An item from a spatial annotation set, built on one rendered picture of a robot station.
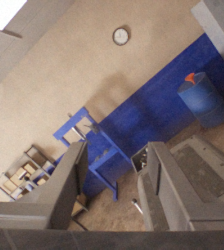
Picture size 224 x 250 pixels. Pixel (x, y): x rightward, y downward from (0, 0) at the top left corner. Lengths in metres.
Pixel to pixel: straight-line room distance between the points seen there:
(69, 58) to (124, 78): 1.18
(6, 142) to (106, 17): 3.52
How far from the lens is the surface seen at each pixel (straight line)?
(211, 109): 3.51
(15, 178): 4.71
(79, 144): 0.15
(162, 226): 0.83
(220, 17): 3.77
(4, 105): 4.55
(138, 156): 3.37
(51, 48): 3.99
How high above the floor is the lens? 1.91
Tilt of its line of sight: 12 degrees down
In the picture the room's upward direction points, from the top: 43 degrees counter-clockwise
